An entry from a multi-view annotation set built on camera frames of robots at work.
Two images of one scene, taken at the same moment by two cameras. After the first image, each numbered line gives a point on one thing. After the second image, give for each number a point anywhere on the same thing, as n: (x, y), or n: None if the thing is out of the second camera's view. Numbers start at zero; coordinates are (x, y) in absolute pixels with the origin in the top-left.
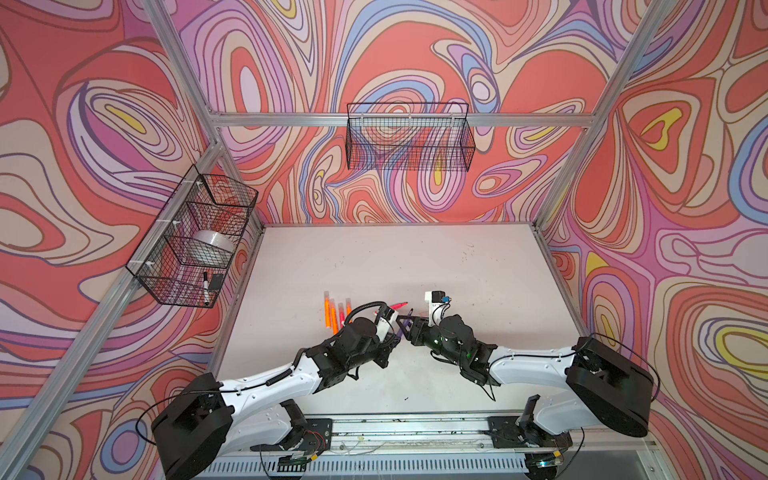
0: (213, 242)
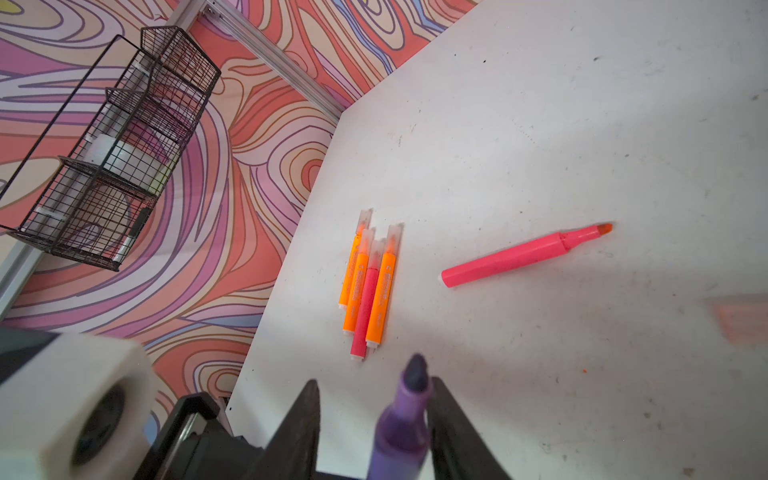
0: (140, 165)
